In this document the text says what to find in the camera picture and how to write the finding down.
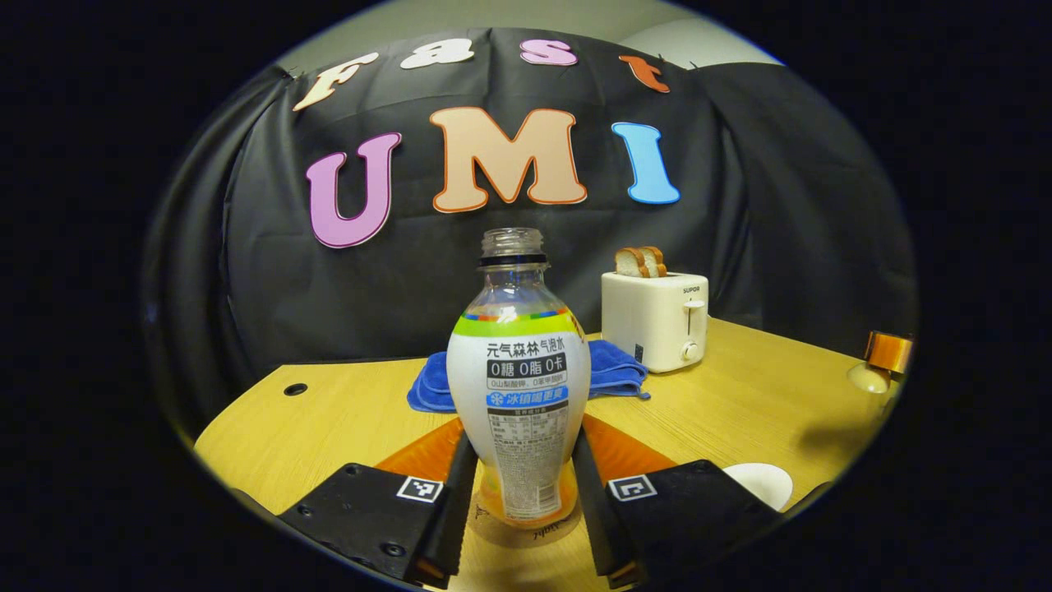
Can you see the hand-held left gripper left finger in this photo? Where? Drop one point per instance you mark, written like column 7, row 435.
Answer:
column 370, row 514

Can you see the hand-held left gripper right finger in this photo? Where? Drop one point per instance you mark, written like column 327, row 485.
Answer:
column 690, row 514

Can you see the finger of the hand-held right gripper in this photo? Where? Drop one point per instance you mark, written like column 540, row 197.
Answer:
column 892, row 353

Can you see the white ceramic teacup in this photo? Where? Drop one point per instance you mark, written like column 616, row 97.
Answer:
column 760, row 485

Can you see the round wooden coaster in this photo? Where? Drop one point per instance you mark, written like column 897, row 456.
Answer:
column 526, row 536

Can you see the clear plastic water bottle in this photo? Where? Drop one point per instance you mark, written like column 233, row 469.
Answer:
column 519, row 378

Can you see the blue towel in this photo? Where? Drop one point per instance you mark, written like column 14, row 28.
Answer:
column 616, row 374

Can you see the black backdrop cloth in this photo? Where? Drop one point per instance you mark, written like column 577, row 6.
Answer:
column 781, row 205

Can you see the cream toaster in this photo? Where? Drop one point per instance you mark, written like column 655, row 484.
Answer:
column 649, row 321

